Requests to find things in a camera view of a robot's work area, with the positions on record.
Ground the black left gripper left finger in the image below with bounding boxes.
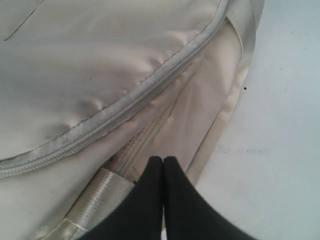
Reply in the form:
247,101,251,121
83,156,163,240

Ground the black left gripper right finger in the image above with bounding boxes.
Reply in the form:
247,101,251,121
162,156,248,240

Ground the cream fabric duffel bag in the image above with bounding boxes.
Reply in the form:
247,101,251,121
0,0,265,240

